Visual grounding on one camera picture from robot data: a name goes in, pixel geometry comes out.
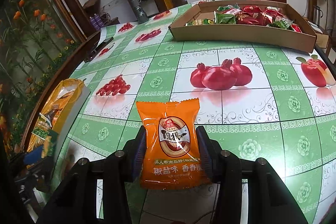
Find small orange snack packet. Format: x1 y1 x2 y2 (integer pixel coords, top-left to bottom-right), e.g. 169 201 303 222
136 98 210 190

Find dark green snack packet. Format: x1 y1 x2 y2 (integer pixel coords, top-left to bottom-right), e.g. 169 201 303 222
29 110 59 159

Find green fruit-print tablecloth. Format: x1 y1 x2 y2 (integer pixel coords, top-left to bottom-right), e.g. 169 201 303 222
52 5 335 223

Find black smartphone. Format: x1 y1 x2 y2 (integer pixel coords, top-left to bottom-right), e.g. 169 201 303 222
84 37 113 63

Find brown cardboard box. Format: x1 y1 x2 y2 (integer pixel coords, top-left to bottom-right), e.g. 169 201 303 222
169 0 317 53

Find purple bottles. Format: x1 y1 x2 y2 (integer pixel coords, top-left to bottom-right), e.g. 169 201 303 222
89 14 104 31

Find red green candies pile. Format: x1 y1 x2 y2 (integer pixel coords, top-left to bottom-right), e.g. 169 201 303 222
185 4 302 33

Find grey flashlight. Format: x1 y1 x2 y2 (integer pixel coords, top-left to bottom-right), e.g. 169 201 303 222
129 0 149 24

